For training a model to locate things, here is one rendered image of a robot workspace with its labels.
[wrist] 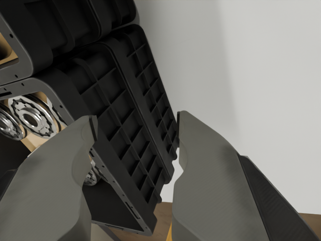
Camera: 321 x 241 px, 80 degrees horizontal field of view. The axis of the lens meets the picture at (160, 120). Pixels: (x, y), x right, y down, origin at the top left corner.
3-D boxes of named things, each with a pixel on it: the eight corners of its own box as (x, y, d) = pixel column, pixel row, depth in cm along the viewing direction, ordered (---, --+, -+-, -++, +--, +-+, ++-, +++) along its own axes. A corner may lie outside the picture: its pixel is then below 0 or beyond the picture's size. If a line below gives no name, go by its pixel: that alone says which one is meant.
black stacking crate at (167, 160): (143, 18, 34) (107, 38, 25) (187, 144, 49) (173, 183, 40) (17, 64, 52) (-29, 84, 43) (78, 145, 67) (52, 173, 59)
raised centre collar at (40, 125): (33, 106, 33) (30, 108, 33) (49, 128, 36) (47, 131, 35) (16, 107, 35) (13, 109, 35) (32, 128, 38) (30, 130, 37)
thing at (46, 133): (36, 90, 31) (32, 92, 30) (68, 137, 36) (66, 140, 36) (0, 94, 35) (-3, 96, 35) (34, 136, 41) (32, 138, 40)
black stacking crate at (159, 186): (111, 37, 26) (47, 73, 18) (174, 179, 41) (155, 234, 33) (-24, 83, 44) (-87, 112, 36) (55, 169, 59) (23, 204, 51)
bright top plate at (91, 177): (78, 151, 38) (76, 153, 38) (106, 183, 43) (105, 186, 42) (50, 155, 43) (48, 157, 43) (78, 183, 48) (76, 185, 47)
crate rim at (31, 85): (60, 63, 19) (41, 74, 17) (160, 224, 34) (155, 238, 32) (-76, 105, 37) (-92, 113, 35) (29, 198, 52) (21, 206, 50)
